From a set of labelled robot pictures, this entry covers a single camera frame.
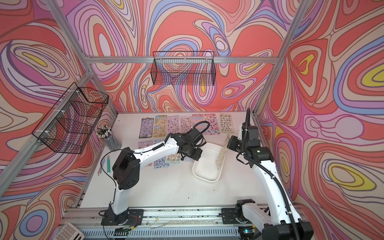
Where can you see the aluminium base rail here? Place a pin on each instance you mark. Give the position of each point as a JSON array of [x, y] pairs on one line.
[[162, 223]]

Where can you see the green pen on table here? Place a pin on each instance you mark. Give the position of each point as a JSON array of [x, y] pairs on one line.
[[108, 164]]

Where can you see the black wire basket on left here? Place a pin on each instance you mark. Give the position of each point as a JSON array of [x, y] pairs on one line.
[[68, 126]]

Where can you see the green cream sticker sheet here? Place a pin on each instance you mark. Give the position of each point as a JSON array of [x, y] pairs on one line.
[[226, 123]]

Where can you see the blue penguin sticker sheet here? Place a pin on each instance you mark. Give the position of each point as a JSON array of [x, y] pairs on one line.
[[160, 163]]

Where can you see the pink puffy sticker sheet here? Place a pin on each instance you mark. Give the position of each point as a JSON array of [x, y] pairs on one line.
[[173, 124]]

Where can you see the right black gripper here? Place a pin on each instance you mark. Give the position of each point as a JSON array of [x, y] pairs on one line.
[[232, 145]]

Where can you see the purple holographic sticker sheet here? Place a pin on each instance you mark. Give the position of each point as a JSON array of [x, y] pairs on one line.
[[147, 125]]

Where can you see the small clear blue tool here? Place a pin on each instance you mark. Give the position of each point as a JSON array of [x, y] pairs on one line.
[[101, 167]]

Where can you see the lilac puffy sticker sheet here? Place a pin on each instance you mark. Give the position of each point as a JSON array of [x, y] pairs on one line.
[[145, 144]]

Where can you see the green dinosaur sticker sheet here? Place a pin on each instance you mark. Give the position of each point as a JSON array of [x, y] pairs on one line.
[[173, 159]]

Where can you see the green animal sticker sheet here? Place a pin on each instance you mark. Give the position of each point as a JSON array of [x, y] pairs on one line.
[[222, 153]]

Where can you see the black wire basket at back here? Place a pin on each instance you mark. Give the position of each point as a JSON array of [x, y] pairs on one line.
[[183, 68]]

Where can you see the pink yellow pastel sticker sheet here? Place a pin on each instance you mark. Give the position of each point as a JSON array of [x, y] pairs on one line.
[[214, 128]]

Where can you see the blue pastel cloud sticker sheet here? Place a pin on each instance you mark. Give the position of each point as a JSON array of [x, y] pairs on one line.
[[188, 159]]

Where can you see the white plastic storage tray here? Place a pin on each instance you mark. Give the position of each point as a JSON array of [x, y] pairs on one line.
[[205, 168]]

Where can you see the mesh pen cup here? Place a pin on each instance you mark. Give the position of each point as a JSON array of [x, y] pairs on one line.
[[112, 142]]

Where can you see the pink bonbon sticker sheet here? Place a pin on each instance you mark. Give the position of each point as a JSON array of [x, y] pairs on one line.
[[186, 123]]

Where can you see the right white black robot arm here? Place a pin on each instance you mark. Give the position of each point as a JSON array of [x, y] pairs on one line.
[[280, 220]]

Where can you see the black wire basket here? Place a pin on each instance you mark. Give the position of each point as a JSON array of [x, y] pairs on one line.
[[68, 126], [183, 68]]

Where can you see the white keypad device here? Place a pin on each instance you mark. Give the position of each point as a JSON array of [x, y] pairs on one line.
[[69, 232]]

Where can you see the bundle of pens in cup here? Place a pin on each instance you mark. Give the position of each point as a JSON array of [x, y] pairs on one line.
[[104, 132]]

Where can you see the blue red animal sticker sheet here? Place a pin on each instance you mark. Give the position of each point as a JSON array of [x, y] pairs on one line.
[[197, 118]]

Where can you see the yellow green sticker sheet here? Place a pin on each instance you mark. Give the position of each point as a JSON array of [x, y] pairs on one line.
[[160, 126]]

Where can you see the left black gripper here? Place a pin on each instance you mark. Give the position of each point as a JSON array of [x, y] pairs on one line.
[[198, 155]]

